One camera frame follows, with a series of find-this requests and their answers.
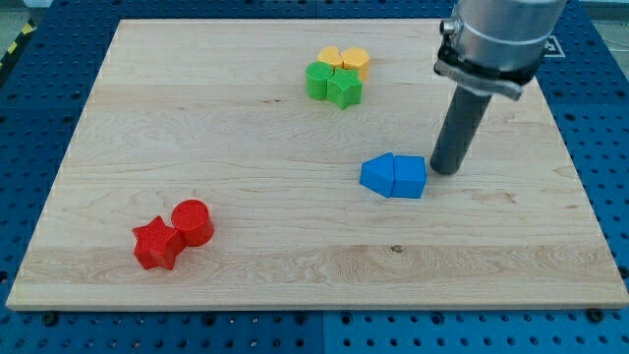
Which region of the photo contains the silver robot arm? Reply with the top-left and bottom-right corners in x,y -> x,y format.
433,0 -> 566,100

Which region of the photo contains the green star block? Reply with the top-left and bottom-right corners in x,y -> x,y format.
326,68 -> 363,110

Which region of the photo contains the red star block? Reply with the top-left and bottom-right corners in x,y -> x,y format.
132,216 -> 187,270

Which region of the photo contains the blue triangle block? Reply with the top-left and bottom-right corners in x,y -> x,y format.
359,152 -> 395,198

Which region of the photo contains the blue cube block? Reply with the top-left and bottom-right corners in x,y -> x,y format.
392,155 -> 428,199

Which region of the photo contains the light wooden board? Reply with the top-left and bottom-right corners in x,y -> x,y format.
7,19 -> 628,311

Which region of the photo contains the green cylinder block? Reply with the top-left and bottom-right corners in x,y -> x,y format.
305,61 -> 334,100

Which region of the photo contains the yellow heart block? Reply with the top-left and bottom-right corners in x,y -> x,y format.
316,45 -> 344,69

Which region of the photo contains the yellow hexagon block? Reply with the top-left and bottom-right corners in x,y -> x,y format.
341,47 -> 371,82

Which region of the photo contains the red cylinder block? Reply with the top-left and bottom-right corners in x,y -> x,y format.
171,200 -> 214,247

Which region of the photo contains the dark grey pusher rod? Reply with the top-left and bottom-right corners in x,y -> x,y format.
430,86 -> 491,175

